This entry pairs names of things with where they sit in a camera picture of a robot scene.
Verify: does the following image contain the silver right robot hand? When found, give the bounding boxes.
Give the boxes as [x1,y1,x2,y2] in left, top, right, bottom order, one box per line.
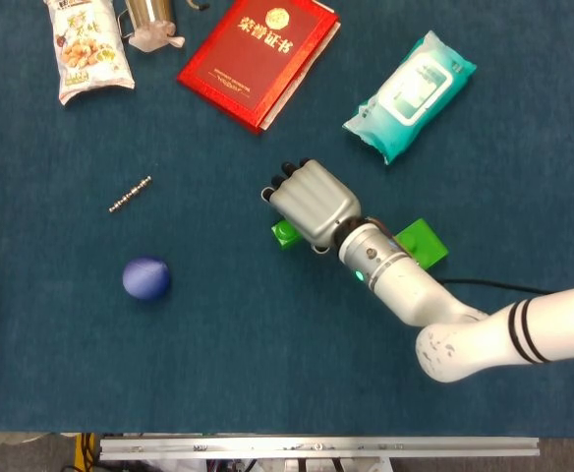
[260,157,364,254]

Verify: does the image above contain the white snack bag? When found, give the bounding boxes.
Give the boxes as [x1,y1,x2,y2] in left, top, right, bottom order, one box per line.
[45,0,136,107]

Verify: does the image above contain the aluminium profile rail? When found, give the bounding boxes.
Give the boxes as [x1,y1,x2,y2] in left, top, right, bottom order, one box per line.
[98,436,542,461]

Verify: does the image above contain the green toy brick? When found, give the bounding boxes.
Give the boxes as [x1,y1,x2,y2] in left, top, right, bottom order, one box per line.
[394,218,449,270]
[270,219,302,252]

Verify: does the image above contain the stainless steel cup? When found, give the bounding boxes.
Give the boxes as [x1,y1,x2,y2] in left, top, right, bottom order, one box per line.
[117,0,176,38]

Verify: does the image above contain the red certificate book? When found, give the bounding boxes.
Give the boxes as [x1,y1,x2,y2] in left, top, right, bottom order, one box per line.
[176,0,342,135]

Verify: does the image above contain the teal wet wipes pack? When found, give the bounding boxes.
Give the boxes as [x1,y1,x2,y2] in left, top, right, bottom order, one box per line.
[341,29,478,166]

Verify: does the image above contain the blue felt table cloth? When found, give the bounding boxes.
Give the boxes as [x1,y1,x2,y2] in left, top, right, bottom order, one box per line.
[0,0,574,437]

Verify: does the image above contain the blue purple ball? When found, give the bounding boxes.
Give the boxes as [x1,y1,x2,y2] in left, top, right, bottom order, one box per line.
[122,255,173,302]

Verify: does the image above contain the metal bead chain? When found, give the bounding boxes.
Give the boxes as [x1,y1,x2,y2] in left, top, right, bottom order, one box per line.
[108,175,153,214]

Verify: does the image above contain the black cable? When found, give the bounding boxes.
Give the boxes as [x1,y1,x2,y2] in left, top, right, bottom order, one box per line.
[436,277,554,297]

